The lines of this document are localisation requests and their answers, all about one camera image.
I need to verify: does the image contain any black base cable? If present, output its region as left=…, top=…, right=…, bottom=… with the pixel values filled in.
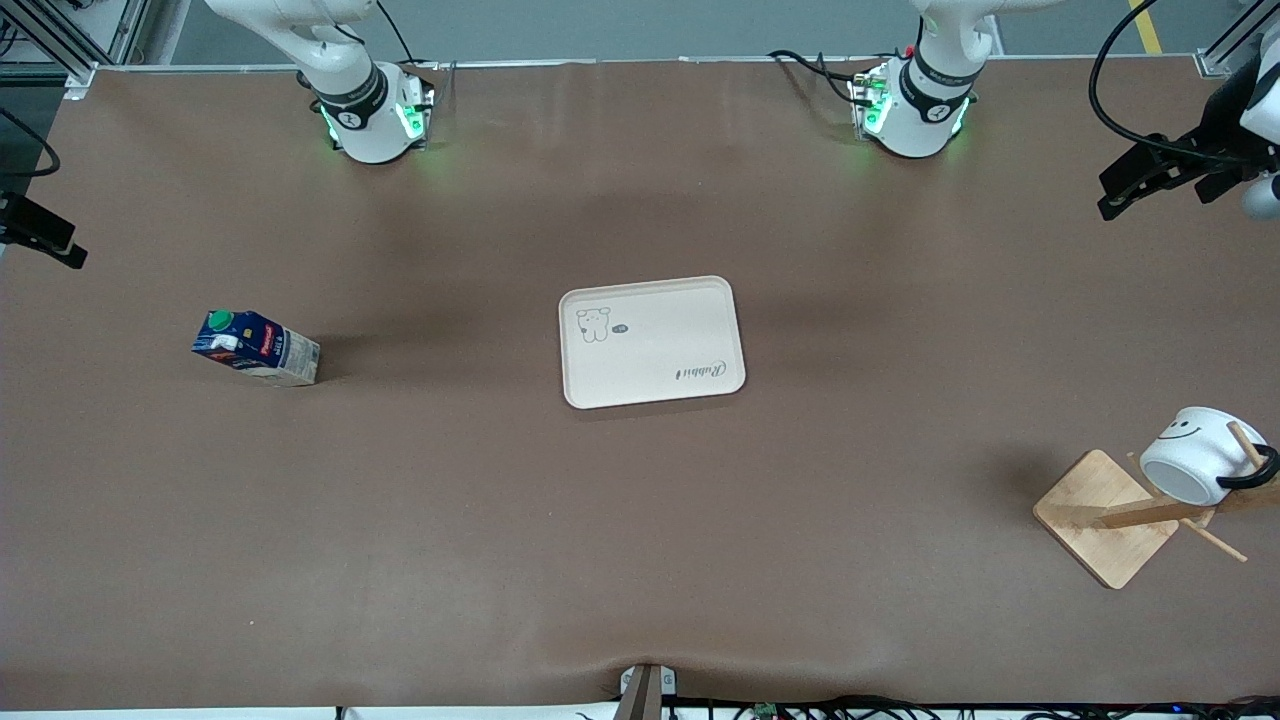
left=375, top=0, right=456, bottom=76
left=768, top=48, right=873, bottom=106

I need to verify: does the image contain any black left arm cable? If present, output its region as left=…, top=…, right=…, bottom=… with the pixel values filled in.
left=1088, top=0, right=1280, bottom=166

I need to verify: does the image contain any blue milk carton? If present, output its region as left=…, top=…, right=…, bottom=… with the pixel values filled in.
left=192, top=309, right=322, bottom=388

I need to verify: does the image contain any cream rabbit print tray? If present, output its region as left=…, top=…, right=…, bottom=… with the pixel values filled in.
left=558, top=275, right=747, bottom=411

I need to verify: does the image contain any black left base cable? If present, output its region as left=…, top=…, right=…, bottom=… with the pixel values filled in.
left=768, top=48, right=873, bottom=106

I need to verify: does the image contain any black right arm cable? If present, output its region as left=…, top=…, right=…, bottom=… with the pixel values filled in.
left=0, top=105, right=62, bottom=180

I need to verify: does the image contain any white smiley mug black handle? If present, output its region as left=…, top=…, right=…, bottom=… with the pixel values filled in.
left=1139, top=406, right=1280, bottom=507

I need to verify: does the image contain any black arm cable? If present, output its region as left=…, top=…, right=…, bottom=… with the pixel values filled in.
left=0, top=105, right=62, bottom=180
left=1088, top=0, right=1280, bottom=166

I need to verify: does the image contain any black right base cable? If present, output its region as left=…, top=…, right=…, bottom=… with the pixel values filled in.
left=375, top=0, right=456, bottom=76

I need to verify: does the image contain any wooden mug rack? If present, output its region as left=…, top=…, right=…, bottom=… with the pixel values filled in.
left=1032, top=420, right=1280, bottom=591

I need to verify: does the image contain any aluminium frame profile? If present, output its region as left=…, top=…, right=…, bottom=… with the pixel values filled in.
left=0, top=0, right=151, bottom=101
left=1195, top=0, right=1280, bottom=79

